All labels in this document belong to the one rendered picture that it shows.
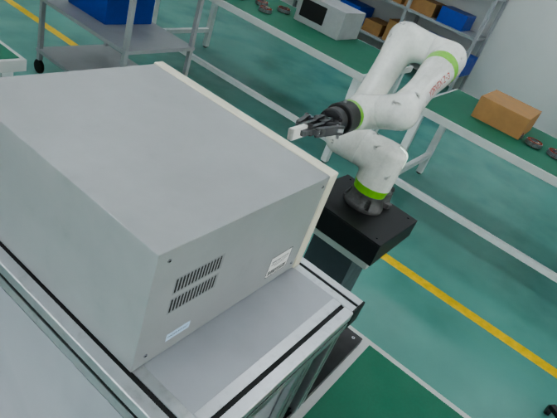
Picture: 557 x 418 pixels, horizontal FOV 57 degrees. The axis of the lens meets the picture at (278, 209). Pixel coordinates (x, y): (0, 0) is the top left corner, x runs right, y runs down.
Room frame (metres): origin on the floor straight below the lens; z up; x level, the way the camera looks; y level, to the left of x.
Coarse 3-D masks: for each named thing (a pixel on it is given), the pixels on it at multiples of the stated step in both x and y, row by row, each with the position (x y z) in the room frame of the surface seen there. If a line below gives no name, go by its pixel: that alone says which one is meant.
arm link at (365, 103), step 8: (352, 96) 1.52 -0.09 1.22; (360, 96) 1.51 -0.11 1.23; (368, 96) 1.50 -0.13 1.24; (376, 96) 1.50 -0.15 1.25; (360, 104) 1.46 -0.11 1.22; (368, 104) 1.47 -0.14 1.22; (368, 112) 1.46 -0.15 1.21; (368, 120) 1.46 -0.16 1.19; (360, 128) 1.46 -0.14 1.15; (368, 128) 1.48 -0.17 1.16; (376, 128) 1.47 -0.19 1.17
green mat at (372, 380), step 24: (360, 360) 0.97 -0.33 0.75; (384, 360) 1.01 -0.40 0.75; (336, 384) 0.87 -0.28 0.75; (360, 384) 0.90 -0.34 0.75; (384, 384) 0.93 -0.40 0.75; (408, 384) 0.95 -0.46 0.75; (312, 408) 0.78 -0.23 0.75; (336, 408) 0.80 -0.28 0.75; (360, 408) 0.83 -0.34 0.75; (384, 408) 0.85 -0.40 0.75; (408, 408) 0.88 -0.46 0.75; (432, 408) 0.91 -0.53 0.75
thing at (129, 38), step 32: (64, 0) 3.43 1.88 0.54; (96, 0) 3.30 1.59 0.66; (128, 0) 3.40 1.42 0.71; (96, 32) 3.07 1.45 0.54; (128, 32) 2.95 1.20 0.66; (160, 32) 3.51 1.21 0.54; (192, 32) 3.46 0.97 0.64; (64, 64) 3.24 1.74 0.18; (96, 64) 3.44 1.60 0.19; (128, 64) 3.65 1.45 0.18
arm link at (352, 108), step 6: (342, 102) 1.42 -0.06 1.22; (348, 102) 1.43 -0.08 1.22; (342, 108) 1.40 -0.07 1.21; (348, 108) 1.40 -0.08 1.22; (354, 108) 1.42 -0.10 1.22; (348, 114) 1.39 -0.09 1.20; (354, 114) 1.40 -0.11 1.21; (360, 114) 1.43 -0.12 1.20; (348, 120) 1.39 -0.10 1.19; (354, 120) 1.39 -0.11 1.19; (360, 120) 1.43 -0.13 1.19; (348, 126) 1.38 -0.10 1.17; (354, 126) 1.40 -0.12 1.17; (348, 132) 1.40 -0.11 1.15; (336, 138) 1.41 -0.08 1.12
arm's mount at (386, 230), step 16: (336, 192) 1.63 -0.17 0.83; (336, 208) 1.52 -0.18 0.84; (352, 208) 1.57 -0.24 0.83; (384, 208) 1.67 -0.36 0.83; (320, 224) 1.50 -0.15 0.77; (336, 224) 1.47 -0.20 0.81; (352, 224) 1.46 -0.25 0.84; (368, 224) 1.51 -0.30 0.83; (384, 224) 1.55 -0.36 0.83; (400, 224) 1.60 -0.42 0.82; (336, 240) 1.46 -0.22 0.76; (352, 240) 1.44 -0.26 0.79; (368, 240) 1.42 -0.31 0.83; (384, 240) 1.45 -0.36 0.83; (400, 240) 1.60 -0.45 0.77; (368, 256) 1.41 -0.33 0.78
